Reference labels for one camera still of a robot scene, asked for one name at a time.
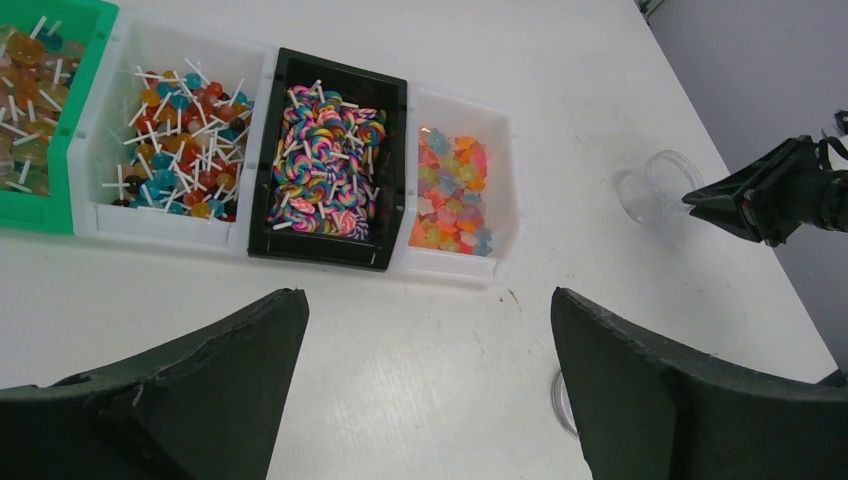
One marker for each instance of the green candy bin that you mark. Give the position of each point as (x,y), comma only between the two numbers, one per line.
(50,53)

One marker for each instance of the white lollipop bin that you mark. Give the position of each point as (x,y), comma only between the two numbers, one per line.
(167,147)

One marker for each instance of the white star candy bin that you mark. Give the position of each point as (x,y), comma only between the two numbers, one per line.
(464,217)

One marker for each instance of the clear plastic jar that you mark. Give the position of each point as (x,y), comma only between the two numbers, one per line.
(653,191)

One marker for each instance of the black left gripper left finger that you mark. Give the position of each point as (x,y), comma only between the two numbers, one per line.
(206,405)

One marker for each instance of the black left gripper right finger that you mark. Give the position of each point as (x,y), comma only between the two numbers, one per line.
(645,406)

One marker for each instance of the clear jar lid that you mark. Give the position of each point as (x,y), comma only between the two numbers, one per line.
(561,405)

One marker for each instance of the black swirl lollipop bin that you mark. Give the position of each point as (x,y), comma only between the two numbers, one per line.
(331,181)

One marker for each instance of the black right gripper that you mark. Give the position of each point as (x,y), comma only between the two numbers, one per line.
(793,184)

